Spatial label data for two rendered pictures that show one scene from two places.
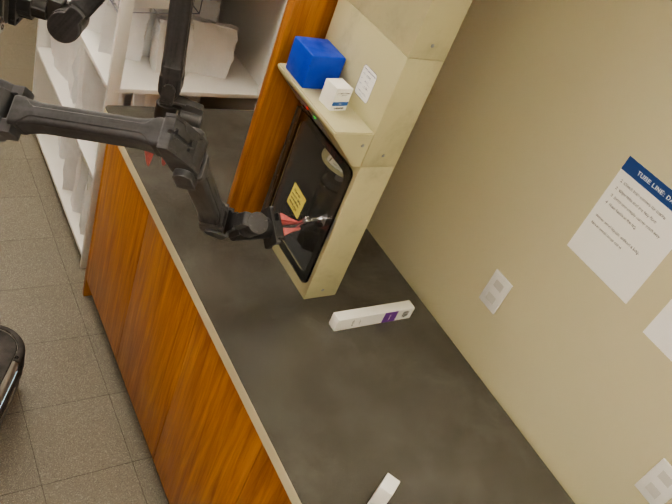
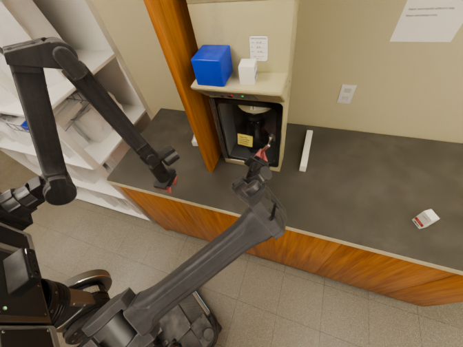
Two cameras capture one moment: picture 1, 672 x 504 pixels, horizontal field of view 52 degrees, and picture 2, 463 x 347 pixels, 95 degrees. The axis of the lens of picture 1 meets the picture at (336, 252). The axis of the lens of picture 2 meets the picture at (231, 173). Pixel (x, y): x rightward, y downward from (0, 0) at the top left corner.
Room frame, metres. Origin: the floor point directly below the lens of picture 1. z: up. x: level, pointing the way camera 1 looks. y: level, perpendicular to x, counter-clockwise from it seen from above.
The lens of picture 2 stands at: (0.95, 0.47, 1.91)
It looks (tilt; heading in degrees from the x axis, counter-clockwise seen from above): 54 degrees down; 343
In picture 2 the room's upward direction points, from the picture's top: 13 degrees counter-clockwise
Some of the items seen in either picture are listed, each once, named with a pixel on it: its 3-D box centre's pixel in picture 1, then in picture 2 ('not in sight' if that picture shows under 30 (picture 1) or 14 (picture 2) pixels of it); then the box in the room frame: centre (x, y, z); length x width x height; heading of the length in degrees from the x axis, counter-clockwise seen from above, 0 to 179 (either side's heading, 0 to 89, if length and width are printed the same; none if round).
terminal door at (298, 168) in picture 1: (302, 197); (248, 136); (1.62, 0.15, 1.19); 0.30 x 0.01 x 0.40; 44
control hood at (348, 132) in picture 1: (318, 113); (239, 92); (1.58, 0.18, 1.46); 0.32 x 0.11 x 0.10; 44
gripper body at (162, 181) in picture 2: not in sight; (162, 175); (1.61, 0.58, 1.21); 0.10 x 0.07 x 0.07; 134
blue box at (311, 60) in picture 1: (315, 63); (213, 65); (1.64, 0.24, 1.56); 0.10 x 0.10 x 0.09; 44
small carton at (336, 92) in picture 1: (335, 94); (248, 71); (1.55, 0.16, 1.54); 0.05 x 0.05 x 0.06; 50
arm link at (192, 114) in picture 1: (182, 103); (160, 155); (1.62, 0.54, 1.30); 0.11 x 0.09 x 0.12; 105
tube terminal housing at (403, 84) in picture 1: (357, 157); (254, 94); (1.71, 0.05, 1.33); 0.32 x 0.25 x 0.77; 44
